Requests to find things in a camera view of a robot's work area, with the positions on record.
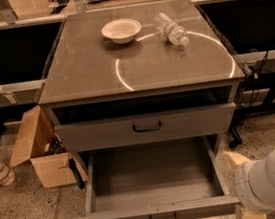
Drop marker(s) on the tan robot gripper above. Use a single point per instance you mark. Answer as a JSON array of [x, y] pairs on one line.
[[244, 183]]

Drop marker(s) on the grey drawer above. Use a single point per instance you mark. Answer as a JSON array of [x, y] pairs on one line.
[[156, 127], [169, 180]]

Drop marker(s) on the grey top drawer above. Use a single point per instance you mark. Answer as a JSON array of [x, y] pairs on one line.
[[156, 127]]

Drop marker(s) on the grey drawer cabinet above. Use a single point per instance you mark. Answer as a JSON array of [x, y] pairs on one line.
[[92, 78]]

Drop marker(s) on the clear plastic water bottle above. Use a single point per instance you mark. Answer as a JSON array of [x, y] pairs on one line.
[[170, 30]]

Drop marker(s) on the white paper bowl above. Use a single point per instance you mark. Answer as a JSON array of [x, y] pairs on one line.
[[121, 31]]

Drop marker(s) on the open cardboard box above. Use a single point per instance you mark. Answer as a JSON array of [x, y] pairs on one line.
[[35, 134]]

